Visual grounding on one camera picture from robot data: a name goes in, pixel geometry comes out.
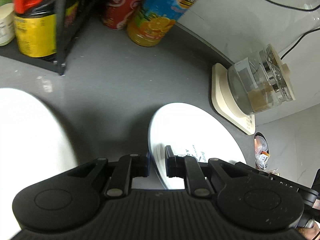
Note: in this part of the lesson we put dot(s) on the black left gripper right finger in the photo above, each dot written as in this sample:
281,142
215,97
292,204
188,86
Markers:
194,174

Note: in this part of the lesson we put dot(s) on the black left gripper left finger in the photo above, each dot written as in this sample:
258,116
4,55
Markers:
121,173

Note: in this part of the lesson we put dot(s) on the white plate with print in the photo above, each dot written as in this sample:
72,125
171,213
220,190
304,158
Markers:
188,130

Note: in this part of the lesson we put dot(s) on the black kitchen rack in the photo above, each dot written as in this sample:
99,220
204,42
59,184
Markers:
70,17

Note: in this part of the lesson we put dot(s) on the person's hand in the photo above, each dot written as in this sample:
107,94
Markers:
310,233

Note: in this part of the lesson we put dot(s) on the pot with snack packets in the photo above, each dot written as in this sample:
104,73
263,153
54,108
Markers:
261,151

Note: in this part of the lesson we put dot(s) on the cream kettle base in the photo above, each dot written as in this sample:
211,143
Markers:
225,104

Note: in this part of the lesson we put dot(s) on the large white plate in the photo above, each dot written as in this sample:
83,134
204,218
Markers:
34,147

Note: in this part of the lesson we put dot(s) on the glass kettle with cream lid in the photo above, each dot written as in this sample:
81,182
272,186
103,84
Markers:
260,82

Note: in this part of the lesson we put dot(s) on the red drink can lower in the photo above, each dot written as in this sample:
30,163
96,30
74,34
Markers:
118,13

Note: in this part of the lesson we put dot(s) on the orange juice bottle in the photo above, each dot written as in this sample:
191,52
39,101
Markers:
154,18

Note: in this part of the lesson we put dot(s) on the small white jar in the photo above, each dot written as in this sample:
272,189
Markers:
7,33

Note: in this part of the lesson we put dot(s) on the dark oil bottle red handle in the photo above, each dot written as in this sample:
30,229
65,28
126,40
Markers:
35,28

